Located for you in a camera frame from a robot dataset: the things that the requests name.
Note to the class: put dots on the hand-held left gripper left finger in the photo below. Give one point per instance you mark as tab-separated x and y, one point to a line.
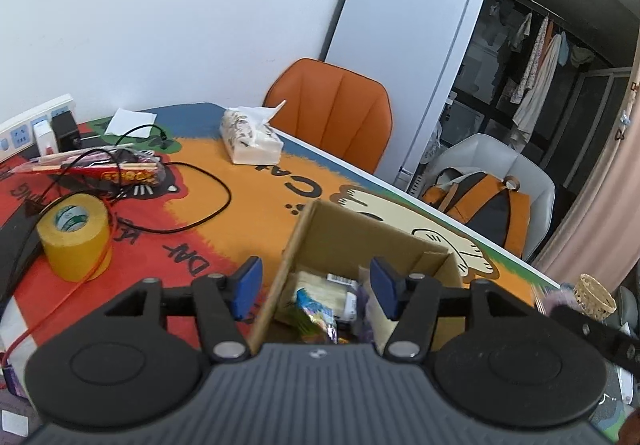
247	282

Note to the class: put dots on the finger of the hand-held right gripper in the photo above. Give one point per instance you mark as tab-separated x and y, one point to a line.
595	332

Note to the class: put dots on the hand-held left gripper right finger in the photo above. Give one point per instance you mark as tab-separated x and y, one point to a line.
382	281

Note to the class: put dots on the clear snack packet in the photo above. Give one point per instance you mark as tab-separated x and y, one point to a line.
352	305

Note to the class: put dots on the purple snack packet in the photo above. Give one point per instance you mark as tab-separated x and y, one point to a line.
365	325

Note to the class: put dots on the yellow bread packet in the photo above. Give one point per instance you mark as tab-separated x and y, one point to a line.
320	290

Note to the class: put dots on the small green snack packet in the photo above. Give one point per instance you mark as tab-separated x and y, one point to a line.
299	325

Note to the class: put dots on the cardboard box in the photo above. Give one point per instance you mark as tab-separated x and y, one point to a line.
330	235

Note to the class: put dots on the wicker basket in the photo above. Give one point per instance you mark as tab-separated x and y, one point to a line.
595	297

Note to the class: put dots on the orange grey backpack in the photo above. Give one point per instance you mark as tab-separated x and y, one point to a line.
480	210

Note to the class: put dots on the pink curtain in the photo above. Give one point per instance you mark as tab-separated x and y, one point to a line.
600	200

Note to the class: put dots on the tissue pack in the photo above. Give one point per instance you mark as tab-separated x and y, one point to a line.
250	140

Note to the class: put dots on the long red snack packet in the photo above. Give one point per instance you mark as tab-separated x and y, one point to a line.
125	175

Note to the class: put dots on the white chair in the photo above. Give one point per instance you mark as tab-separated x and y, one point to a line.
500	155

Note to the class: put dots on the orange chair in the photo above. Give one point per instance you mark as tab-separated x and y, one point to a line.
330	115

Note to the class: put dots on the yellow tape roll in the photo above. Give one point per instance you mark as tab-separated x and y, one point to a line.
75	245

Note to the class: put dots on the white paper sheet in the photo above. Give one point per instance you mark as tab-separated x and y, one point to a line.
127	121

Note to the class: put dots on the small curtain ornament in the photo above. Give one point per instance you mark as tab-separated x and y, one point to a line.
623	125

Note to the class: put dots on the white refrigerator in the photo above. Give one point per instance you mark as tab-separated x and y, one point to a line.
400	50

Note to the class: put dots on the black flat device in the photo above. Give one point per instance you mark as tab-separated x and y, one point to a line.
15	255

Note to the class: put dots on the black charger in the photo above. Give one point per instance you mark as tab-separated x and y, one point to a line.
66	130

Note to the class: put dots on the white hanging garment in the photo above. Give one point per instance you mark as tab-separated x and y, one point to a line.
537	90

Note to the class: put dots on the white charger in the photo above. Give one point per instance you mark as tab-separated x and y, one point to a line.
45	140

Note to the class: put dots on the small purple packet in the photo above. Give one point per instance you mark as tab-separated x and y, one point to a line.
12	380

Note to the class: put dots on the patterned hanging garment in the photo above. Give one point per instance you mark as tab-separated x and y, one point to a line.
527	60

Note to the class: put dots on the white power strip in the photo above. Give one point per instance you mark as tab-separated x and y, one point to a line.
20	135

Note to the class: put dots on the grey hanging cloth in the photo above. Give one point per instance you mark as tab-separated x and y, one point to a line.
582	56

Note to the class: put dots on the blue-green hanging cloth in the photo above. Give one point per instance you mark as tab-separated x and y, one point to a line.
564	50

